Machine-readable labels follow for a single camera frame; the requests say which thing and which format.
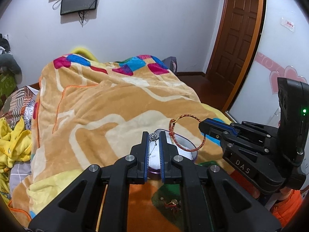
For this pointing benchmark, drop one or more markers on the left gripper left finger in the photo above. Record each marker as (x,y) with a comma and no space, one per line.
(139,172)

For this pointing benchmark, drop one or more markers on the yellow bed footboard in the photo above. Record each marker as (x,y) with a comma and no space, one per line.
(85,53)

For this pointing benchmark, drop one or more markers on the grey backpack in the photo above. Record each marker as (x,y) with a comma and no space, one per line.
(171,63)

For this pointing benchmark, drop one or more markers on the colourful patchwork fleece blanket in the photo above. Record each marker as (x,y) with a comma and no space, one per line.
(93,113)

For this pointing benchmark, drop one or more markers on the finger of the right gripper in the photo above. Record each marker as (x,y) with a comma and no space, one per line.
(220,126)
(212,133)

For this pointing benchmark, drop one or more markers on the right hand of person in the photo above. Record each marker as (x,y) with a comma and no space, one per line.
(284,194)

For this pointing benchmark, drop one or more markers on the white wardrobe sliding door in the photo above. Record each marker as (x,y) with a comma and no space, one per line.
(282,52)

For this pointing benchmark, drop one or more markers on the green patterned box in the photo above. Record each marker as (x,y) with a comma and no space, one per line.
(8,85)

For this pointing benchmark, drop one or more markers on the silver chain pendant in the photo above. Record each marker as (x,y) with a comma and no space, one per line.
(153,144)

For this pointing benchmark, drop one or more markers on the brown wooden door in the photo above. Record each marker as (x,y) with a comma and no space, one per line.
(232,44)

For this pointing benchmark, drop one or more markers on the striped patterned bedsheet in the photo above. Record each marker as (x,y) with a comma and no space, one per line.
(19,104)

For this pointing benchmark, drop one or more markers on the small black wall monitor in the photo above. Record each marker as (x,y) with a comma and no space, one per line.
(79,0)

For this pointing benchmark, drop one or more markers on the purple heart-shaped tin box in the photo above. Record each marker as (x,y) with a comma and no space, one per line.
(154,162)

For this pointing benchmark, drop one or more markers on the pile of clothes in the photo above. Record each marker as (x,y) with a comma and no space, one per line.
(8,62)

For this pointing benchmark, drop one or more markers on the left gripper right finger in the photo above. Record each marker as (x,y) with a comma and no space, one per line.
(169,159)

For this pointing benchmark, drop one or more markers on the yellow cartoon cloth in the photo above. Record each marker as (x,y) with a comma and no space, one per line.
(15,146)

